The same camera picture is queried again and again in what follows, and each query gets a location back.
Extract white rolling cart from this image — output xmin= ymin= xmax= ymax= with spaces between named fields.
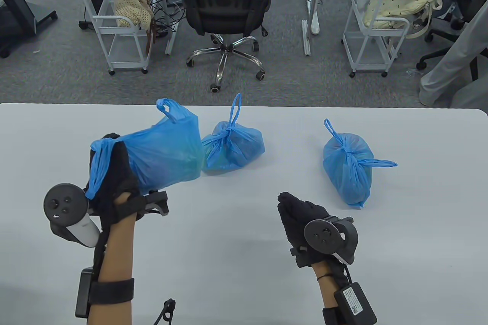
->
xmin=342 ymin=0 xmax=410 ymax=78
xmin=79 ymin=0 xmax=154 ymax=75

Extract cream patterned bag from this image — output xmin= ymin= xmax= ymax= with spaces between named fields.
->
xmin=362 ymin=0 xmax=443 ymax=39

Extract person's right forearm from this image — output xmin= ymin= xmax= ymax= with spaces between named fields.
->
xmin=312 ymin=260 xmax=345 ymax=325

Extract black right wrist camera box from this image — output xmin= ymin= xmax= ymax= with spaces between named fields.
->
xmin=334 ymin=282 xmax=377 ymax=325

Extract tangle of black cables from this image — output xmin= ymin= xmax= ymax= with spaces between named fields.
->
xmin=147 ymin=0 xmax=187 ymax=40

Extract black mesh office chair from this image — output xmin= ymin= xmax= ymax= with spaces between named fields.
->
xmin=176 ymin=0 xmax=277 ymax=93

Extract grey left hand controller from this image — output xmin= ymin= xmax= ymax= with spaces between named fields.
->
xmin=43 ymin=183 xmax=102 ymax=248

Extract grey hand controller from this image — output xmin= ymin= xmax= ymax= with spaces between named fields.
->
xmin=303 ymin=217 xmax=359 ymax=266
xmin=43 ymin=183 xmax=102 ymax=248

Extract blue plastic bag yellow contents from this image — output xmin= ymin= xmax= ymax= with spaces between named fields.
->
xmin=85 ymin=98 xmax=205 ymax=200

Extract grey right hand controller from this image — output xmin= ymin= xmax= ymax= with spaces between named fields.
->
xmin=303 ymin=217 xmax=359 ymax=266

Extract person's left hand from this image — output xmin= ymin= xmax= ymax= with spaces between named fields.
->
xmin=85 ymin=133 xmax=147 ymax=228

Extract black left wrist strap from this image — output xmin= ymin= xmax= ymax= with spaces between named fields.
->
xmin=90 ymin=278 xmax=135 ymax=305

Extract person's right hand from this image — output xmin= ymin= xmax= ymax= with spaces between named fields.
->
xmin=278 ymin=192 xmax=332 ymax=267

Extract beige knit bag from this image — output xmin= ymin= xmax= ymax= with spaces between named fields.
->
xmin=115 ymin=0 xmax=155 ymax=32

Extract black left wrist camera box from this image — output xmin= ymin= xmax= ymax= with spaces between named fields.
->
xmin=75 ymin=268 xmax=94 ymax=318

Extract black rolling stand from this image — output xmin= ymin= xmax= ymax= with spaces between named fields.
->
xmin=0 ymin=0 xmax=58 ymax=59

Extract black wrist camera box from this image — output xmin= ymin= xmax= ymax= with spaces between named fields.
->
xmin=75 ymin=268 xmax=94 ymax=318
xmin=334 ymin=282 xmax=377 ymax=325

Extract black cable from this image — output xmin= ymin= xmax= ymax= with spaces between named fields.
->
xmin=154 ymin=298 xmax=176 ymax=325

